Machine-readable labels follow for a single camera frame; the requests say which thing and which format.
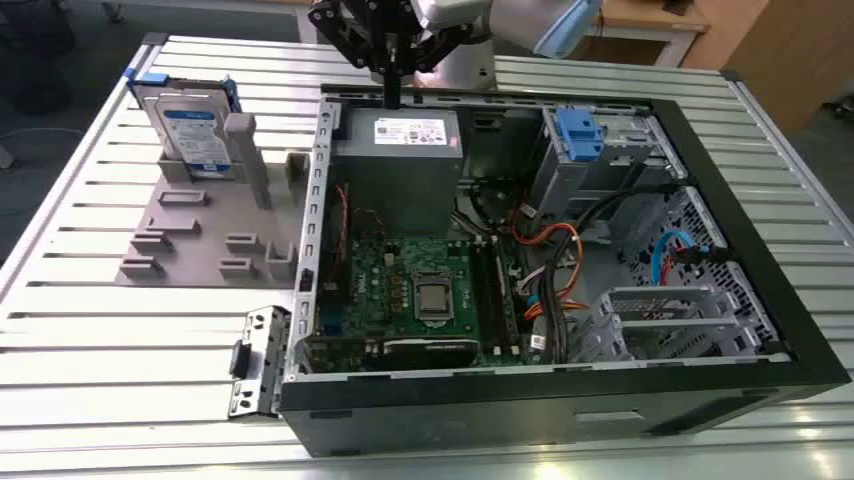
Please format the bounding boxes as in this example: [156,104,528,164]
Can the CPU socket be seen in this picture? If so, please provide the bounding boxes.
[409,272,461,330]

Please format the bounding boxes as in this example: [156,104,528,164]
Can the blue drive latch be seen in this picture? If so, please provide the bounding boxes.
[552,108,605,162]

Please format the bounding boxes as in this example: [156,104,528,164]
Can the black graphics card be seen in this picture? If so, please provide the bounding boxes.
[302,335,481,374]

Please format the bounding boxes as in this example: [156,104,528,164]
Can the brown wooden cabinet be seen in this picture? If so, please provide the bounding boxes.
[685,0,854,136]

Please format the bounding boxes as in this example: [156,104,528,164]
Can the green motherboard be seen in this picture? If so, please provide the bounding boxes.
[316,237,555,369]

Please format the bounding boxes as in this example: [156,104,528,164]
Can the wooden desk white frame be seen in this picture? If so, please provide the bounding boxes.
[292,0,712,69]

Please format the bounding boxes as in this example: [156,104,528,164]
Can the grey parts rack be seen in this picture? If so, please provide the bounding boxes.
[116,112,314,291]

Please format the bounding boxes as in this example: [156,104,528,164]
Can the metal disk bay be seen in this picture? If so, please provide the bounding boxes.
[585,285,781,364]

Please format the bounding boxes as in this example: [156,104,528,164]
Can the black RAM stick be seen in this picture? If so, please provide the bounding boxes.
[489,234,524,354]

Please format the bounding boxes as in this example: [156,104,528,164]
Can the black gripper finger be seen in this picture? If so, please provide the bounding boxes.
[306,0,394,110]
[393,24,481,110]

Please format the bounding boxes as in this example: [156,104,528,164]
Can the black PC case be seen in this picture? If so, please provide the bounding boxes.
[276,82,852,459]

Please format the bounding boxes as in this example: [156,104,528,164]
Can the metal slot latch bracket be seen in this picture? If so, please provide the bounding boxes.
[225,304,293,420]

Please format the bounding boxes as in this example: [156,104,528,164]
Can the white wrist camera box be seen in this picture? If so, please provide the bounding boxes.
[406,0,494,36]

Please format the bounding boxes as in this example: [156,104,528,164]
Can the silver CPU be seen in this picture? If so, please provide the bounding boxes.
[416,285,454,321]

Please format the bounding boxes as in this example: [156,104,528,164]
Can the hard disk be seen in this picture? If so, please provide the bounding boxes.
[124,72,241,180]

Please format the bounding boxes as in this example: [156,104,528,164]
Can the black cable bundle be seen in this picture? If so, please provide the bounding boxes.
[539,184,681,364]

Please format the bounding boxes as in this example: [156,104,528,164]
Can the metal optical drive cage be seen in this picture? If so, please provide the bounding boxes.
[532,104,688,216]

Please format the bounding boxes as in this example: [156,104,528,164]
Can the blue data wire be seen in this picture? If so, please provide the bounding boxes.
[652,230,695,286]

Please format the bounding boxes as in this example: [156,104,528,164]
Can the orange red power wire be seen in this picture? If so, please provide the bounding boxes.
[509,223,592,321]

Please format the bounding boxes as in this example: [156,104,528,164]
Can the grey power supply unit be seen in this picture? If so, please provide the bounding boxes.
[330,107,465,239]

